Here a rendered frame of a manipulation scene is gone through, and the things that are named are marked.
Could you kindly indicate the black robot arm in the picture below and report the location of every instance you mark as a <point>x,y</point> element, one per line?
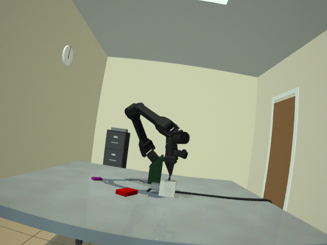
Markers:
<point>163,126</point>

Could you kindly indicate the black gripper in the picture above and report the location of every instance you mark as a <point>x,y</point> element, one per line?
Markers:
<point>169,158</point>

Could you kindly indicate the flat red block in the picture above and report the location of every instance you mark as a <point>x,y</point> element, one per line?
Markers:
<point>126,191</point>

